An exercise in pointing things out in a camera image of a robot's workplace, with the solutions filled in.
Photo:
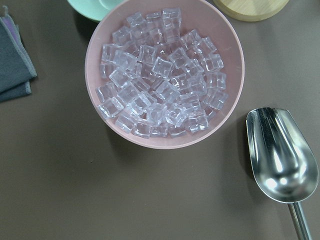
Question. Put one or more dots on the pink bowl with ice cubes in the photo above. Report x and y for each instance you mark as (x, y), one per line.
(196, 14)

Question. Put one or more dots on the green bowl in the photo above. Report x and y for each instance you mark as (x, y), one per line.
(94, 10)

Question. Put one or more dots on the steel ice scoop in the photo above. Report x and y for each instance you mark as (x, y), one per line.
(283, 164)

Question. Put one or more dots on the wooden cup tree stand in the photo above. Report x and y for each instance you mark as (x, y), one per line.
(250, 10)

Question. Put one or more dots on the grey folded cloth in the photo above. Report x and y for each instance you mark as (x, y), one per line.
(16, 67)

